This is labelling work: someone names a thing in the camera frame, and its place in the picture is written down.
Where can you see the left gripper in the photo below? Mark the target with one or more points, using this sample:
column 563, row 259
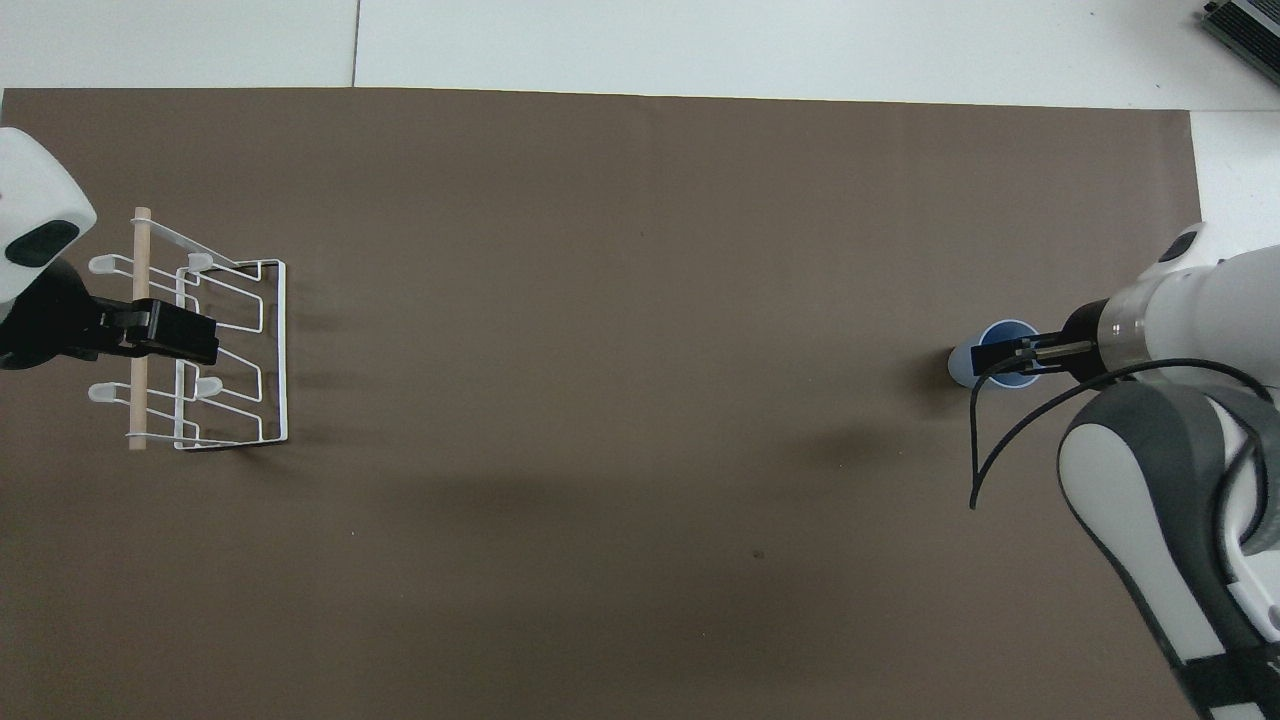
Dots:
column 45, row 320

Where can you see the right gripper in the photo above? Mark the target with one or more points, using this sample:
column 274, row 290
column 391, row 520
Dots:
column 1082, row 325

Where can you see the blue cup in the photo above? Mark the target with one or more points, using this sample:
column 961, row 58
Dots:
column 1003, row 329

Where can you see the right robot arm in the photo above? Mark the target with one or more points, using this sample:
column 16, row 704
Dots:
column 1200, row 300

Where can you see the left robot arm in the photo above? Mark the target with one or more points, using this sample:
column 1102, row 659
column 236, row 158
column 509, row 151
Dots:
column 38, row 190

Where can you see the dark ribbed device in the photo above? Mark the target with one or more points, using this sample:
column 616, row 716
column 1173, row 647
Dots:
column 1248, row 22

